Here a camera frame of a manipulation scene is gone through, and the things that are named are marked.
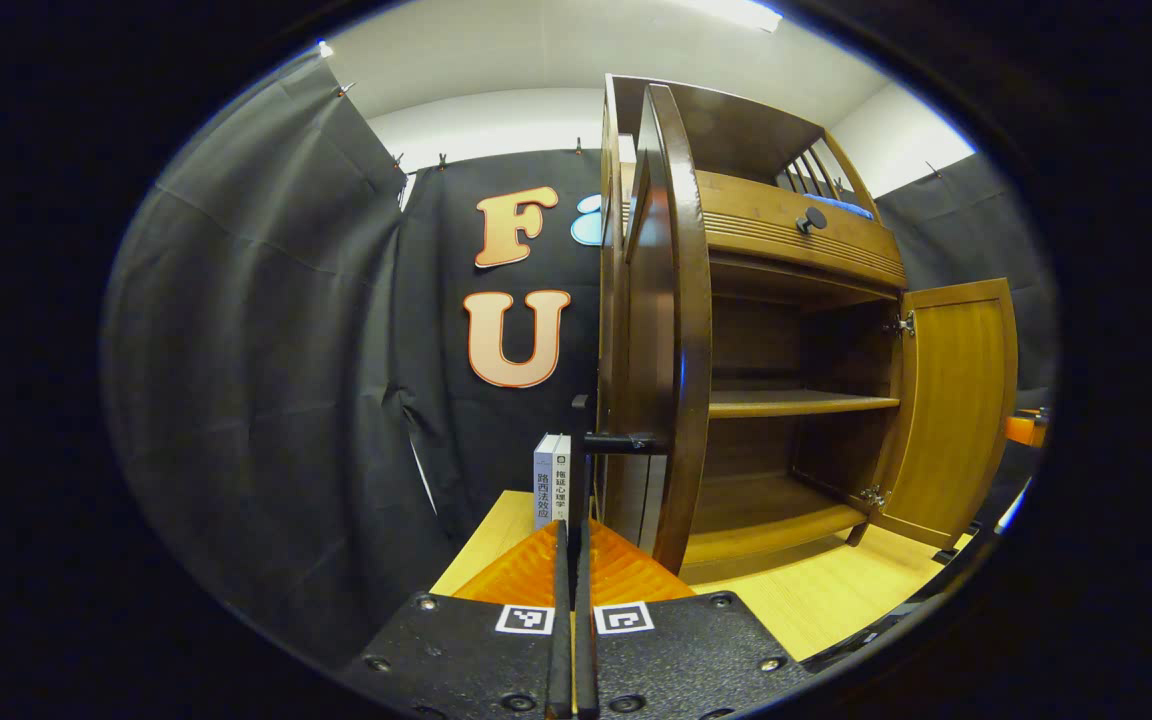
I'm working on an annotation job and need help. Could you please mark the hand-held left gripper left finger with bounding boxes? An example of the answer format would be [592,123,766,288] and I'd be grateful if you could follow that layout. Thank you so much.
[341,519,574,720]

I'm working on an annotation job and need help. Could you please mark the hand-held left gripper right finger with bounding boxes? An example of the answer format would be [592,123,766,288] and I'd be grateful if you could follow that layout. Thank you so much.
[574,517,818,720]

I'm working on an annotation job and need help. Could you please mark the wooden shoe cabinet door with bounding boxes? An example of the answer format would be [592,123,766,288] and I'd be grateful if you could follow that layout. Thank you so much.
[871,278,1019,549]
[626,83,714,577]

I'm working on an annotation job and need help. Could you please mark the black cabinet door handle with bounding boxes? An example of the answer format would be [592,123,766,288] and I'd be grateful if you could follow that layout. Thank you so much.
[572,393,673,523]

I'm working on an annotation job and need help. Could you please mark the wooden double-door shoe cabinet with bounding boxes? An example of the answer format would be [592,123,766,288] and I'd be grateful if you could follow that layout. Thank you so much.
[596,73,1019,583]

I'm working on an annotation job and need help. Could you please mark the wooden cabinet drawer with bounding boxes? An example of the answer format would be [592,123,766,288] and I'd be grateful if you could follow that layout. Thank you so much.
[696,170,907,291]

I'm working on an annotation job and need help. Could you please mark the pale blue paperback book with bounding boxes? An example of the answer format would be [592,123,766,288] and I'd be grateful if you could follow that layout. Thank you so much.
[534,433,559,531]

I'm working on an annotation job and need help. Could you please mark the white paperback book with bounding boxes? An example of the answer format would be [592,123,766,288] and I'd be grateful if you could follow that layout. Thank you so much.
[551,435,574,529]

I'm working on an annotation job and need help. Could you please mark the black backdrop cloth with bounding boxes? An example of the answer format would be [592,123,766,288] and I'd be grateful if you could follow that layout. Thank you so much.
[101,50,1062,663]

